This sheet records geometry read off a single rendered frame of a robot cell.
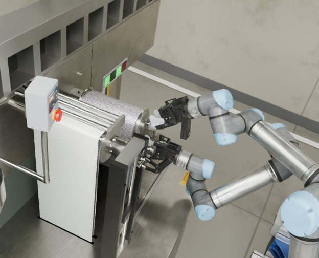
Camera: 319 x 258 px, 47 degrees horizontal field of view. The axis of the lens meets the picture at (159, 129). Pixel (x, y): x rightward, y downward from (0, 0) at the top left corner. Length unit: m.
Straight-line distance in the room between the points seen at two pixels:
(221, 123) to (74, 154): 0.51
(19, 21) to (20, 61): 0.84
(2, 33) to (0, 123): 0.79
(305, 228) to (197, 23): 3.18
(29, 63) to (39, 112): 0.52
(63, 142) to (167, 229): 0.62
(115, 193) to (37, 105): 0.41
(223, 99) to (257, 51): 2.69
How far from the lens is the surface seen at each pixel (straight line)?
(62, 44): 1.43
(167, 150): 1.56
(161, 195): 1.70
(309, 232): 1.14
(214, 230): 2.81
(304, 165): 1.28
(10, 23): 0.52
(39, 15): 0.56
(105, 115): 1.20
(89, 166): 1.21
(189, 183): 1.61
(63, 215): 1.49
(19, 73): 1.37
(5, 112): 1.28
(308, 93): 4.02
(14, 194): 1.55
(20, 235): 1.56
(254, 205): 3.09
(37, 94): 0.81
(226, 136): 1.30
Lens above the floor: 2.16
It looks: 38 degrees down
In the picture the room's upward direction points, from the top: 11 degrees clockwise
